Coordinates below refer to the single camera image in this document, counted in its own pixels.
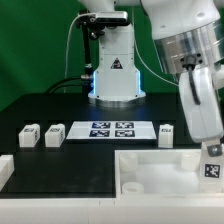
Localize white fiducial marker board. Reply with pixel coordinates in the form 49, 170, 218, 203
67, 121, 156, 140

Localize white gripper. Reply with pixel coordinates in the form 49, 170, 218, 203
179, 67, 224, 157

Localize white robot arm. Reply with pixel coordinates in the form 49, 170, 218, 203
79, 0, 224, 157

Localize black base cables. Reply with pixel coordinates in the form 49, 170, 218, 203
44, 74, 94, 94

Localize white camera cable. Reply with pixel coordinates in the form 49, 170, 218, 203
63, 12, 92, 94

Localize white obstacle wall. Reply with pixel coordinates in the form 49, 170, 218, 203
0, 197, 224, 224
0, 155, 14, 191

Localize white square tabletop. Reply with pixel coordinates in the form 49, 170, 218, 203
115, 149, 224, 197

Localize white left obstacle wall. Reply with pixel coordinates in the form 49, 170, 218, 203
0, 155, 14, 191

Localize white front obstacle wall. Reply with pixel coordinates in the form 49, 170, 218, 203
0, 197, 224, 224

